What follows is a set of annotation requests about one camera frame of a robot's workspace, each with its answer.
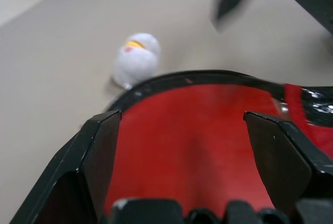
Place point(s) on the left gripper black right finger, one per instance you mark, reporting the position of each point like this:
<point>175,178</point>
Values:
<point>286,153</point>

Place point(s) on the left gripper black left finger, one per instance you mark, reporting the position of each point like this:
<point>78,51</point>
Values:
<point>78,156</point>

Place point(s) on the black and red paddle case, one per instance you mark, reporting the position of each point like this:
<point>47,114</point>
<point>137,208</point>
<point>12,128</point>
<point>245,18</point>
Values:
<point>208,77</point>

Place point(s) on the red table tennis paddle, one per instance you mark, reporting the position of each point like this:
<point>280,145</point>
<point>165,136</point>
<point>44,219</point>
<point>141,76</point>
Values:
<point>182,143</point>

